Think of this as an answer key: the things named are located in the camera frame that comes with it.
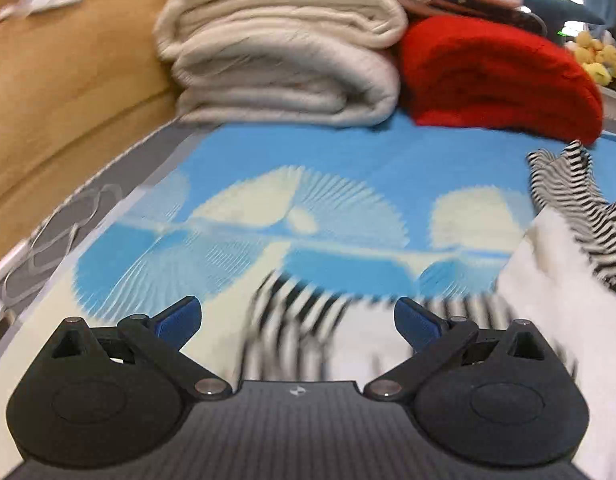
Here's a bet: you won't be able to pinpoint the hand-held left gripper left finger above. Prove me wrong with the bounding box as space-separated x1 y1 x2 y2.
50 296 233 402

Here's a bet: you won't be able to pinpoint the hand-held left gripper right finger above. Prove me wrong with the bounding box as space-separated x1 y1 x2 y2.
363 297 551 402

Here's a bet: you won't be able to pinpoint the black white striped small garment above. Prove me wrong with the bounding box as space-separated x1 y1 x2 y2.
240 140 616 480

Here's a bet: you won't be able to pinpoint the blue cream patterned bed sheet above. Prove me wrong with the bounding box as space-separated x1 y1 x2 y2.
0 112 616 480

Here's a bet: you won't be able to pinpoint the grey quilted mattress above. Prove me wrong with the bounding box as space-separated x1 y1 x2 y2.
0 117 213 376

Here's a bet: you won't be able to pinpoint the wooden headboard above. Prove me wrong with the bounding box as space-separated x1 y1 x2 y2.
0 0 199 271

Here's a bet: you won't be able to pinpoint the folded red blanket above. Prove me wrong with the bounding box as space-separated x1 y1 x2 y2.
398 15 604 145

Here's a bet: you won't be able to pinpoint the folded cream blanket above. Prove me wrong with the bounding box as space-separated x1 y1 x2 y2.
155 0 409 128

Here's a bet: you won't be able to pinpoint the yellow plush toys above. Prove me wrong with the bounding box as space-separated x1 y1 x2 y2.
568 30 616 86

